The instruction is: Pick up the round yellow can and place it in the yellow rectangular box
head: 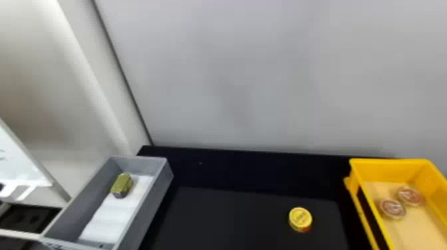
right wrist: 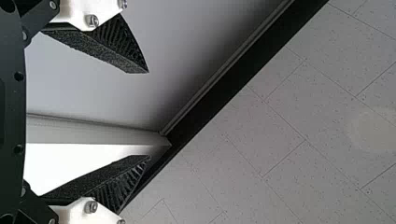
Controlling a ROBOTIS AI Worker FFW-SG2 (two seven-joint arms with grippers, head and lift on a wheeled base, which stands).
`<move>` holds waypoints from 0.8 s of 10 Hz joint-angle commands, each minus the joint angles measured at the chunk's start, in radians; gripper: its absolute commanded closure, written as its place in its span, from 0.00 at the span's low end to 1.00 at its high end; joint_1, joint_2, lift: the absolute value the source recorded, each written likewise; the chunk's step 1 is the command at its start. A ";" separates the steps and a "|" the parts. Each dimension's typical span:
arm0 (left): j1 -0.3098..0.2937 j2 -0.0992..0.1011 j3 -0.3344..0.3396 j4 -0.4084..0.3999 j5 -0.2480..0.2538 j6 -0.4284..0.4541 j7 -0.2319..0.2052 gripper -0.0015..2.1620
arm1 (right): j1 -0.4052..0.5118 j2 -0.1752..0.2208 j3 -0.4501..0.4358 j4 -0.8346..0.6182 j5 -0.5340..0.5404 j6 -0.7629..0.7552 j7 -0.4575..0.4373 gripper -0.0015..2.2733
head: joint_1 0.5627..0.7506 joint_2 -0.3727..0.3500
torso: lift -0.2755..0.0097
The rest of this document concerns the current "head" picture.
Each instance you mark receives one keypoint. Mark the yellow can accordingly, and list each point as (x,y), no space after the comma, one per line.
(300,218)

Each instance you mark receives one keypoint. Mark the olive green tin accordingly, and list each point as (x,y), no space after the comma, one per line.
(121,185)

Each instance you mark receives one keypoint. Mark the white foam pad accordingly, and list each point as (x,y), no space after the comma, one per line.
(111,220)

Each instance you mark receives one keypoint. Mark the yellow tray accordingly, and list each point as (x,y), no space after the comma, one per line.
(363,174)

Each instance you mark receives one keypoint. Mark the grey tray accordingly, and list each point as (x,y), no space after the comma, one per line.
(87,202)

